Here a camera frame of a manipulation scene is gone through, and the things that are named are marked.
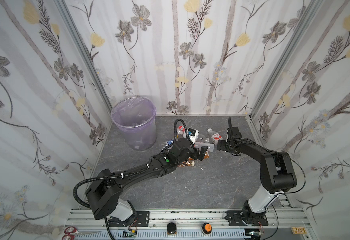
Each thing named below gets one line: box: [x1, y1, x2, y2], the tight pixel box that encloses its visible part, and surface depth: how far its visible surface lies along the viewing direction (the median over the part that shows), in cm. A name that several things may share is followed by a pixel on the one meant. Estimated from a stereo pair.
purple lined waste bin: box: [111, 96, 157, 151], surface depth 95 cm
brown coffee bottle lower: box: [177, 160, 195, 168], surface depth 92 cm
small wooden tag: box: [290, 227, 307, 235], surface depth 72 cm
